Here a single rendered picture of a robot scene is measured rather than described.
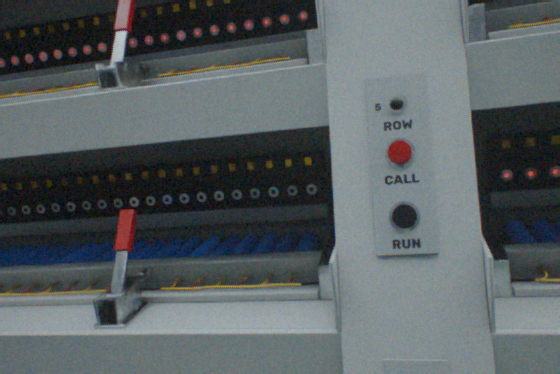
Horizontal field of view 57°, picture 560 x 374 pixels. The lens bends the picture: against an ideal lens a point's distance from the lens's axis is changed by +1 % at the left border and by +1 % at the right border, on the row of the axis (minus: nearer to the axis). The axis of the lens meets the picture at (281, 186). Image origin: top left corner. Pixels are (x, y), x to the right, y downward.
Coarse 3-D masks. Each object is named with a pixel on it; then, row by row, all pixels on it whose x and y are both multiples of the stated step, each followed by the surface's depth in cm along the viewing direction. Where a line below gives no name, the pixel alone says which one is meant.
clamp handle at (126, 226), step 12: (120, 216) 43; (132, 216) 43; (120, 228) 42; (132, 228) 42; (120, 240) 42; (132, 240) 42; (120, 252) 42; (120, 264) 41; (120, 276) 41; (120, 288) 40
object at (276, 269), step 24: (48, 264) 49; (72, 264) 48; (96, 264) 47; (144, 264) 46; (168, 264) 45; (192, 264) 44; (216, 264) 44; (240, 264) 43; (264, 264) 43; (288, 264) 42; (312, 264) 42; (0, 288) 49; (24, 288) 49; (48, 288) 48; (72, 288) 47; (96, 288) 47; (144, 288) 46; (168, 288) 43; (192, 288) 43
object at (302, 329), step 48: (240, 288) 44; (288, 288) 42; (336, 288) 34; (0, 336) 41; (48, 336) 40; (96, 336) 39; (144, 336) 38; (192, 336) 37; (240, 336) 36; (288, 336) 35; (336, 336) 34
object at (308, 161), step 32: (224, 160) 54; (256, 160) 53; (288, 160) 52; (320, 160) 52; (0, 192) 62; (32, 192) 61; (64, 192) 60; (96, 192) 59; (128, 192) 58; (160, 192) 57; (192, 192) 56; (224, 192) 55; (320, 192) 53
